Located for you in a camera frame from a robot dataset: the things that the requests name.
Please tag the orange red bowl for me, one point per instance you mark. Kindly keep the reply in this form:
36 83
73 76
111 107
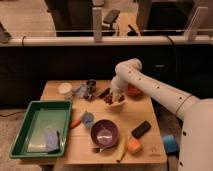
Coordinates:
133 91

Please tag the green plastic tray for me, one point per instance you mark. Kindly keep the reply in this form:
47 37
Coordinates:
41 117

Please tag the blue sponge in tray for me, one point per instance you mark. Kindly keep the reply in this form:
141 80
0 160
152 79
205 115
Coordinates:
52 141

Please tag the light blue cloth ball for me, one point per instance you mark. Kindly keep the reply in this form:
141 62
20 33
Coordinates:
87 119

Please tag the dark red grape bunch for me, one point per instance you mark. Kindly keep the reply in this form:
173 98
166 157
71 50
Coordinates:
109 98

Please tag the black office chair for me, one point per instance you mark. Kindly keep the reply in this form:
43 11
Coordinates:
110 19

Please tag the orange carrot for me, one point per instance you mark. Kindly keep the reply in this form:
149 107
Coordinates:
75 123

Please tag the white paper cup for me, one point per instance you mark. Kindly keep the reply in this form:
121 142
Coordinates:
65 89

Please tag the yellow banana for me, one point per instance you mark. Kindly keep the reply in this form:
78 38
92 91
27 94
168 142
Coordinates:
121 147

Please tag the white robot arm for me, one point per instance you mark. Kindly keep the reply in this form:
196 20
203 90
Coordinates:
196 146

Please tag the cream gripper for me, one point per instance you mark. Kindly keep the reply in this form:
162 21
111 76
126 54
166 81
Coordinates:
117 86

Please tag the orange fruit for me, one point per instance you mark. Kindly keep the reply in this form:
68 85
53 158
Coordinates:
134 146

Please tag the crumpled clear plastic wrap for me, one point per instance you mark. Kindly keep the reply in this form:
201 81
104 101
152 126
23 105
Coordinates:
81 91

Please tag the purple bowl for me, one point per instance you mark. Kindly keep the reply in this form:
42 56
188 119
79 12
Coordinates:
104 134

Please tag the black rectangular remote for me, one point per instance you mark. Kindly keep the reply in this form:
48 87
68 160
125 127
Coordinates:
141 129

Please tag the metal can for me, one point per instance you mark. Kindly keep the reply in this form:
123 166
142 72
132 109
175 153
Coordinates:
91 88

